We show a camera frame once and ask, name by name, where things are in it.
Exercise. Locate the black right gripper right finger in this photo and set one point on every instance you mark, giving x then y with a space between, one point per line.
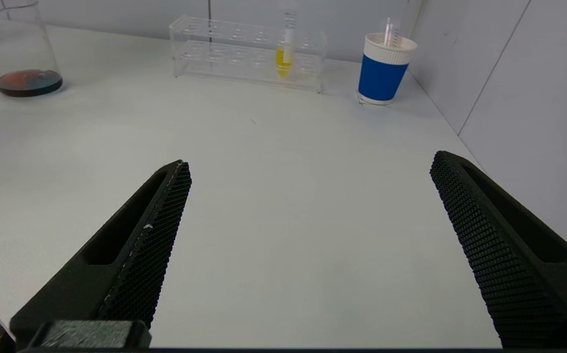
509 264

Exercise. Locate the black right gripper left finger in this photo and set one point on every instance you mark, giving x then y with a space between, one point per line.
116 289

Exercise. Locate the test tube with red liquid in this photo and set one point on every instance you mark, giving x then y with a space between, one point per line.
390 34

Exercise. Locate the clear glass beaker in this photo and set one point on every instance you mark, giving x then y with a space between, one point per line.
28 83

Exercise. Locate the clear acrylic test tube rack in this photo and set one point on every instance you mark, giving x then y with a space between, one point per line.
239 61

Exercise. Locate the test tube with yellow liquid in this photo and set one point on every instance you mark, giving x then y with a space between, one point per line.
283 61

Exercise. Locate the blue and white paper cup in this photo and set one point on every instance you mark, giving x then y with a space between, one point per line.
381 76

